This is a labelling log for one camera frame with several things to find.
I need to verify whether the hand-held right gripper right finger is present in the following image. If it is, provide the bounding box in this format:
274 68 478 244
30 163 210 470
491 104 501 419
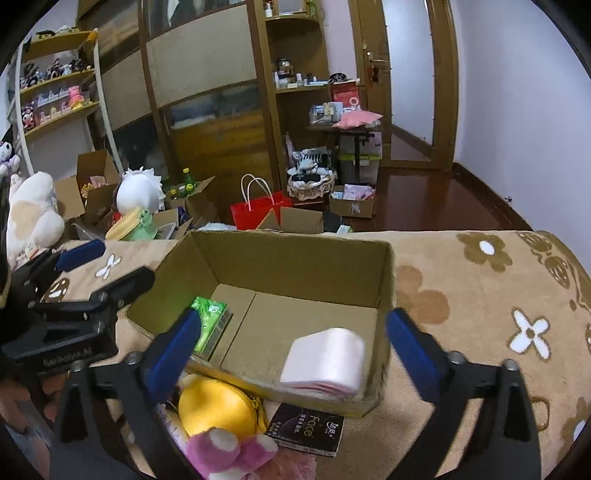
385 308 542 480

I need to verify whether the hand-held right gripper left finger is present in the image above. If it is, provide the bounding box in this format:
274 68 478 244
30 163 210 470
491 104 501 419
50 307 204 480

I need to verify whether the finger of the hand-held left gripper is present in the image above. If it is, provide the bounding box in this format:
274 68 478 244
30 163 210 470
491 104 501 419
14 239 107 296
28 267 156 324

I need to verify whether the green tissue pack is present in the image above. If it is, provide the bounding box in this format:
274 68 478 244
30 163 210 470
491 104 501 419
190 296 234 361

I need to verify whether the yellow plush toy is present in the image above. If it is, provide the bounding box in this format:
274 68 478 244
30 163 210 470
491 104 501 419
178 374 269 439

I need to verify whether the white tissue pack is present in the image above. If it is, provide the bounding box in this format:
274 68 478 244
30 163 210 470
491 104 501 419
279 328 366 398

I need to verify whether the pink plush toy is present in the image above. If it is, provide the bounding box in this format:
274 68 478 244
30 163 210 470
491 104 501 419
185 429 279 480

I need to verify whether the cardboard box with yellow print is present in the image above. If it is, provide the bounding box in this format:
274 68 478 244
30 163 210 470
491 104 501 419
124 230 397 418

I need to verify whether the black tissue pack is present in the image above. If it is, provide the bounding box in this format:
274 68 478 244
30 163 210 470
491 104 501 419
265 402 345 459

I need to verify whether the green frog plush yellow hat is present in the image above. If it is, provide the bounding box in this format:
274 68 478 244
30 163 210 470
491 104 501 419
105 208 155 241

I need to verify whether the large white plush bear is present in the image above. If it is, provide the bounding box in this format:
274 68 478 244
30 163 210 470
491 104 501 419
7 171 65 268

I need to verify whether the beige flower-print blanket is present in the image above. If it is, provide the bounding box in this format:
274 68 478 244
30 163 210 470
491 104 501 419
28 230 591 480

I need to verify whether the large open cardboard box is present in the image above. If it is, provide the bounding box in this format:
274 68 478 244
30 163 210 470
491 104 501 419
54 150 122 224

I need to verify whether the white-haired plush doll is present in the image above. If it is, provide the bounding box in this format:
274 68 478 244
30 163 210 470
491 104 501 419
115 167 165 215

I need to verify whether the person's blue jeans leg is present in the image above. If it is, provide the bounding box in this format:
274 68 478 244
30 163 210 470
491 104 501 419
0 425 51 480

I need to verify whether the cardboard box with bottles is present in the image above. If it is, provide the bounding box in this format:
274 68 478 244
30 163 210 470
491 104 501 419
164 176 220 227

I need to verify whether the black purple plush doll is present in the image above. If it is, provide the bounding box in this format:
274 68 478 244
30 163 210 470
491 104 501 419
0 124 21 178

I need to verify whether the yellow figurine shelf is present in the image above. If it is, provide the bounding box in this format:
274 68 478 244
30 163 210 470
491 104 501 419
9 30 112 181

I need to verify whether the red gift bag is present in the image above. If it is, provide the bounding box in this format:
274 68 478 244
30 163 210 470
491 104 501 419
230 174 294 230

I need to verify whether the pink fluffy cloth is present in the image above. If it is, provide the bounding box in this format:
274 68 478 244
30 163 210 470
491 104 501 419
272 445 319 480

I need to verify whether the cardboard box with pink items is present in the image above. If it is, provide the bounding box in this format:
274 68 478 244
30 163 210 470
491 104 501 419
329 185 377 219

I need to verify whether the small open cardboard box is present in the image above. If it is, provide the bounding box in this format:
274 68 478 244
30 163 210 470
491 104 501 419
256 206 324 234

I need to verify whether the row of dark figurines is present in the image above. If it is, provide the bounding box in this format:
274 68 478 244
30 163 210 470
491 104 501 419
21 58 93 88

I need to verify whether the lace-trimmed basket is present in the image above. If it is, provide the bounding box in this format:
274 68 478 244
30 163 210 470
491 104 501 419
286 171 337 206

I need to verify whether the clear storage bin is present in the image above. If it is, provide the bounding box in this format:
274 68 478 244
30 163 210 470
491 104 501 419
336 131 384 183

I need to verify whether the small wooden table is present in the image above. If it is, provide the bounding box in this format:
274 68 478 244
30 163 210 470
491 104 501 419
307 122 384 185

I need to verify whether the wooden wardrobe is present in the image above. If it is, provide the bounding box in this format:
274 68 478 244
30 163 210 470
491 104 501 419
76 0 278 222

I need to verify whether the black white plush toy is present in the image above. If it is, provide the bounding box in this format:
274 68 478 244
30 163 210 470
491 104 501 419
291 148 333 174

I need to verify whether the wooden corner shelf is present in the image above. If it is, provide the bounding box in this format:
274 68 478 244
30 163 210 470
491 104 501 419
259 0 333 185

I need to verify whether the clear plastic organizer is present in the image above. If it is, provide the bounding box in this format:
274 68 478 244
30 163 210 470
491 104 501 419
309 102 345 126

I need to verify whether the red box with white circle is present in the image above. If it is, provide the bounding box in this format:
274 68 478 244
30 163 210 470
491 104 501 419
331 80 363 112

